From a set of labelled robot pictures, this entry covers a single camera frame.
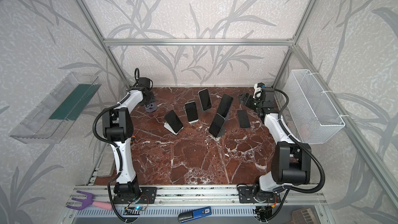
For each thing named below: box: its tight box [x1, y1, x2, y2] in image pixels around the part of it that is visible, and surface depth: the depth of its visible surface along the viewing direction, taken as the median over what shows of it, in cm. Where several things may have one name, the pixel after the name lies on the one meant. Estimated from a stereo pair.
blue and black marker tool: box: [177, 206, 212, 223], surface depth 68 cm
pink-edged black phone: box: [237, 109, 251, 129], surface depth 104 cm
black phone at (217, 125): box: [208, 113, 226, 138], surface depth 92 cm
